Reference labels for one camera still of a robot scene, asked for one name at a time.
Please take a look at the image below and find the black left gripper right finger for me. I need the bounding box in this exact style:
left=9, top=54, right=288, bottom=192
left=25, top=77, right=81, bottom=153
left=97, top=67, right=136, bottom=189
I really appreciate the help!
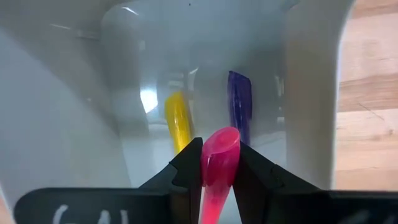
left=233, top=141, right=398, bottom=224

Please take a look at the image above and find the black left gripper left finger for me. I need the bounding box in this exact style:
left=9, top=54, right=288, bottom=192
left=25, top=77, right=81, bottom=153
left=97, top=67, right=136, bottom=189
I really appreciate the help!
left=14, top=137, right=203, bottom=224

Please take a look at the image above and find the pink translucent highlighter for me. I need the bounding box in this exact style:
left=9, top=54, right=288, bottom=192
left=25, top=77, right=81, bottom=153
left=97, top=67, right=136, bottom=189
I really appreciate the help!
left=200, top=126, right=241, bottom=224

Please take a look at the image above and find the yellow translucent highlighter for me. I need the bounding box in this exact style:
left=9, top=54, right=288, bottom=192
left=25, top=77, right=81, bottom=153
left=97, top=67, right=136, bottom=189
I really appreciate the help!
left=164, top=91, right=194, bottom=155

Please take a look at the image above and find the purple translucent highlighter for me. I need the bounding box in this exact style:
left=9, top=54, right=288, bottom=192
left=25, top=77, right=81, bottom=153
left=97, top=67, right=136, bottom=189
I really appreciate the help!
left=227, top=70, right=253, bottom=146

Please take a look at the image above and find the white opaque plastic bin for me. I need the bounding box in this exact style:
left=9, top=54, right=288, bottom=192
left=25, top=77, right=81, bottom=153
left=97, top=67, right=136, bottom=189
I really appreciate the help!
left=0, top=0, right=356, bottom=203

